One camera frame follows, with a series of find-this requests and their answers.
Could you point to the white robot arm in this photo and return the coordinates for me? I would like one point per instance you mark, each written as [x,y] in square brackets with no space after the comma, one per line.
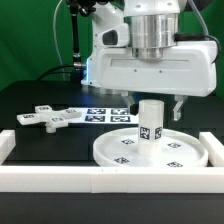
[139,49]

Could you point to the black camera pole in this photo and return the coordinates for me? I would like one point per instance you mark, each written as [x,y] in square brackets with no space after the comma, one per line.
[84,8]

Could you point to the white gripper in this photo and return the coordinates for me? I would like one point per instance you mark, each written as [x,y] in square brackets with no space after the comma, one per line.
[185,69]

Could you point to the paper sheet with markers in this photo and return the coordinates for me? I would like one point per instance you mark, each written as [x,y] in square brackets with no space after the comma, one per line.
[105,116]

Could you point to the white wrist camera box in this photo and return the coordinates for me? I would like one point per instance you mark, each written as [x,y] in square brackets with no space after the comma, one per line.
[117,37]

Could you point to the white cross table base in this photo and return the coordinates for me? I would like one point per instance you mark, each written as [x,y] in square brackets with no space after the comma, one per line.
[52,119]

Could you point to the white fence rail frame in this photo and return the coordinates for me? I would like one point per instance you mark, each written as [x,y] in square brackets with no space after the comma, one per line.
[104,179]

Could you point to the white round table top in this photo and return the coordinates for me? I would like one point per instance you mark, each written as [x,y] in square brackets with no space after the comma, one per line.
[177,149]

